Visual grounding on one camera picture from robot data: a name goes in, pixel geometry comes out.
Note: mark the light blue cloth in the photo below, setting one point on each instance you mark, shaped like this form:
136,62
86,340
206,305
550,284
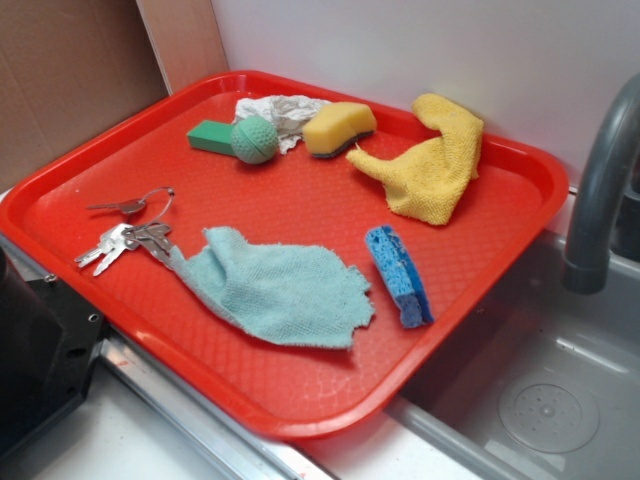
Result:
287,295

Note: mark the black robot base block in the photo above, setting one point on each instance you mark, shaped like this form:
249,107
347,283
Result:
50,339

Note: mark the yellow cloth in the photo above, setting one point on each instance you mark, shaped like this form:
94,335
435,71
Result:
427,181

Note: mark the red plastic tray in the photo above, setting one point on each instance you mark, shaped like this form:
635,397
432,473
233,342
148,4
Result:
286,392

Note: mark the blue sponge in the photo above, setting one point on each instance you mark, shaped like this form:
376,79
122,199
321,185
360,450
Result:
400,276

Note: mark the yellow sponge with dark pad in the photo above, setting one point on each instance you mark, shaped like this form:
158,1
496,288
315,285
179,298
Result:
336,127

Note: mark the green dimpled ball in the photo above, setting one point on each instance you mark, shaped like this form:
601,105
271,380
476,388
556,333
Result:
254,140

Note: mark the crumpled white paper towel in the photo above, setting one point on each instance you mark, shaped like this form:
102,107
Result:
287,114

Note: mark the green rectangular block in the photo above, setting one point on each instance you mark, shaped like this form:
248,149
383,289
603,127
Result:
212,136

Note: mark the grey plastic sink basin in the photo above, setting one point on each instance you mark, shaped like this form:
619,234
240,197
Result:
537,382

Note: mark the grey faucet spout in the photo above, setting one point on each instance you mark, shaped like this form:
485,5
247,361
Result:
605,216

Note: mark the brown cardboard panel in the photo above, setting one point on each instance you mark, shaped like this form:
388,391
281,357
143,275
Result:
70,70

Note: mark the silver key bunch on ring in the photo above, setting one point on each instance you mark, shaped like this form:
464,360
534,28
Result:
123,237

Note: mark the silver metal rail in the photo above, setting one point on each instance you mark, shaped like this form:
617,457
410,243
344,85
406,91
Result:
141,422

